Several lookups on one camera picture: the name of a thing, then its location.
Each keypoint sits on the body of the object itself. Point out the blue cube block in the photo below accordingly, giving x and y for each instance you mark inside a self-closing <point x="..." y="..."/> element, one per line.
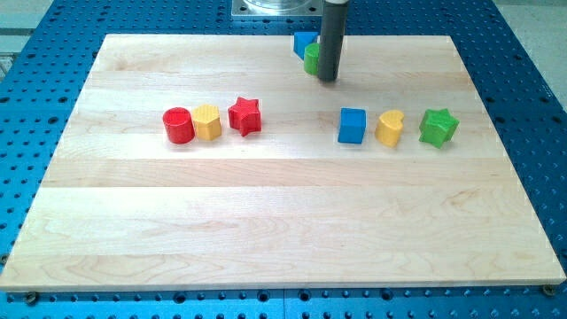
<point x="352" y="125"/>

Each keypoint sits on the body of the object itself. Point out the green star block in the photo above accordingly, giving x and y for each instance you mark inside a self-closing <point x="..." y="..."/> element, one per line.
<point x="437" y="127"/>

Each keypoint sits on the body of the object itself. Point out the blue triangle block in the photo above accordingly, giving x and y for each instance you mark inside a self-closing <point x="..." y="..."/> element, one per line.
<point x="301" y="40"/>

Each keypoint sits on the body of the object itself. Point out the red cylinder block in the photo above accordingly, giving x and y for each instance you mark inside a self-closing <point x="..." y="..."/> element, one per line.
<point x="178" y="125"/>

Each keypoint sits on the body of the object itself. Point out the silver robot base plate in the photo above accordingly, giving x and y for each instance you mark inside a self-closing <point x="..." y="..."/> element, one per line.
<point x="269" y="8"/>

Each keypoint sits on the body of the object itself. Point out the light wooden board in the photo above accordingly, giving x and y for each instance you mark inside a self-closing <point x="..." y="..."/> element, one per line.
<point x="121" y="208"/>

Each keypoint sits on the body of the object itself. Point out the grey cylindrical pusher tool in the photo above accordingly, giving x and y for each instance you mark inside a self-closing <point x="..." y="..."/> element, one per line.
<point x="333" y="27"/>

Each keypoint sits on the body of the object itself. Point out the yellow hexagon block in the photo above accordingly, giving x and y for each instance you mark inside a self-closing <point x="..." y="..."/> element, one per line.
<point x="207" y="122"/>

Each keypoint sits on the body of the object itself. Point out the red star block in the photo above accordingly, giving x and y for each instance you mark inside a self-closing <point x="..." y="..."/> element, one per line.
<point x="245" y="116"/>

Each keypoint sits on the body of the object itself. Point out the yellow heart block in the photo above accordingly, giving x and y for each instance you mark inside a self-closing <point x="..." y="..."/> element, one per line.
<point x="389" y="127"/>

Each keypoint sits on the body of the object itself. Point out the green cylinder block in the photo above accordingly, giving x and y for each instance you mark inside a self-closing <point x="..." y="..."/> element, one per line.
<point x="311" y="57"/>

